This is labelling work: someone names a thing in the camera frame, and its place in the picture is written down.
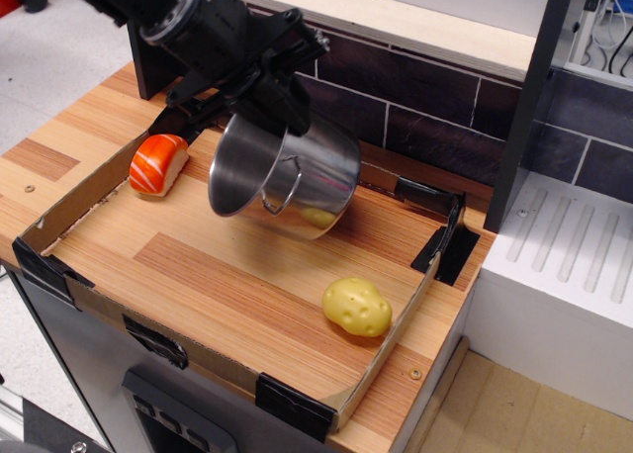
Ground dark grey shelf frame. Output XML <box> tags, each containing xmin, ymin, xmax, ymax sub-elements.
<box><xmin>127</xmin><ymin>0</ymin><xmax>572</xmax><ymax>231</ymax></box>

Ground stainless steel pot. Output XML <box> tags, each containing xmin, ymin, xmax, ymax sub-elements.
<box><xmin>208</xmin><ymin>114</ymin><xmax>361</xmax><ymax>240</ymax></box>

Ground black oven control panel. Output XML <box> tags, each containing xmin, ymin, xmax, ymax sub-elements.
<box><xmin>122</xmin><ymin>370</ymin><xmax>238</xmax><ymax>453</ymax></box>

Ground white cables in background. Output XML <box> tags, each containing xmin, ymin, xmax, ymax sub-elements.
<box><xmin>573</xmin><ymin>0</ymin><xmax>633</xmax><ymax>76</ymax></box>

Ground yellow potato toy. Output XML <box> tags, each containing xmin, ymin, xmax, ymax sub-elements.
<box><xmin>321</xmin><ymin>277</ymin><xmax>393</xmax><ymax>337</ymax></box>

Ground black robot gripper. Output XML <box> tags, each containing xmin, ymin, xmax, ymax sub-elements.
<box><xmin>139</xmin><ymin>0</ymin><xmax>328</xmax><ymax>137</ymax></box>

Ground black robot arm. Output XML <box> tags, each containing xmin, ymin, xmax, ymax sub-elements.
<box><xmin>84</xmin><ymin>0</ymin><xmax>328</xmax><ymax>140</ymax></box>

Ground white sink drainboard unit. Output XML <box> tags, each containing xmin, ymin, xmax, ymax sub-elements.
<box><xmin>464</xmin><ymin>173</ymin><xmax>632</xmax><ymax>418</ymax></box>

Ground cardboard fence with black tape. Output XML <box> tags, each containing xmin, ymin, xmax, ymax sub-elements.
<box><xmin>8</xmin><ymin>115</ymin><xmax>492</xmax><ymax>442</ymax></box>

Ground salmon sushi toy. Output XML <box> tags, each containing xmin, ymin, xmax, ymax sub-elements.
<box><xmin>129</xmin><ymin>134</ymin><xmax>189</xmax><ymax>197</ymax></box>

